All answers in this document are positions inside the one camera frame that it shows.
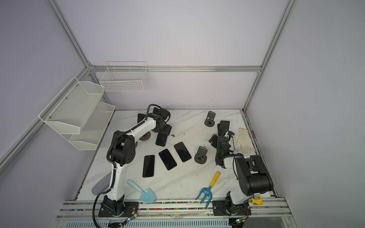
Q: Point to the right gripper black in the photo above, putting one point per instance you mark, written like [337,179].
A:
[214,137]

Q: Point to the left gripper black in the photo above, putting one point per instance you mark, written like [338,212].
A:
[168,131]

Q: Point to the phone from stand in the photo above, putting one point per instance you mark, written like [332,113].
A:
[182,151]
[149,166]
[167,159]

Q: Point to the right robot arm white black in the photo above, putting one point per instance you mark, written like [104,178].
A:
[251,172]

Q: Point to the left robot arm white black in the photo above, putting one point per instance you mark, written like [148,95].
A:
[122,149]

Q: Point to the black folding phone stand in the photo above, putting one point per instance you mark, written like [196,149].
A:
[222,126]

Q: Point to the white work glove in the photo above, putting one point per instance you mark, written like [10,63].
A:
[242,142]

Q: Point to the blue yellow garden fork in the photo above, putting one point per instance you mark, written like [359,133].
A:
[207,191]

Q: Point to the yellow tape measure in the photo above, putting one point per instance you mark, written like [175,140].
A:
[257,199]

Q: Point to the teal garden trowel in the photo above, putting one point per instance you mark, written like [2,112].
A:
[147,195]

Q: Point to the white mesh two-tier shelf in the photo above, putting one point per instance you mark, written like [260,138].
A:
[78,114]

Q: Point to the grey felt pad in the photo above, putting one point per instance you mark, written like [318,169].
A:
[102,185]

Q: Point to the white wire basket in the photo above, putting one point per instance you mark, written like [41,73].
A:
[125,76]

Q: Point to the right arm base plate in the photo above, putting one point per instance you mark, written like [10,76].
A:
[233,205]

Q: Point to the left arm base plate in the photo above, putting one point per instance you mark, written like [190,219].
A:
[117,208]

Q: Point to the aluminium front rail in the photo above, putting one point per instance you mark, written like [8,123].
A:
[174,209]

